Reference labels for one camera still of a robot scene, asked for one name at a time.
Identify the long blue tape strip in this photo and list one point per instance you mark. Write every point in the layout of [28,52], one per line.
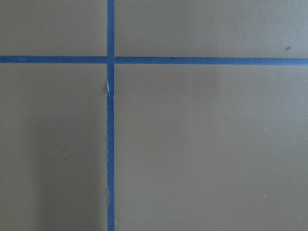
[110,114]

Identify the crossing blue tape strip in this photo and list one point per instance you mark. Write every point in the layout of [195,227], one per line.
[151,60]

